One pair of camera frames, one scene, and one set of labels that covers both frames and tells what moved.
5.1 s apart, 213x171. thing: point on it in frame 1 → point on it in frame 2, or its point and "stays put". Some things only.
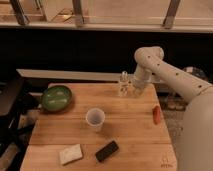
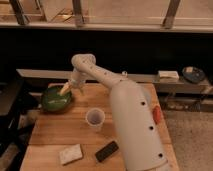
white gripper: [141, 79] → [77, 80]
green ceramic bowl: [57, 98] stays put
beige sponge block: [71, 154] stays put
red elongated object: [156, 114] stays put
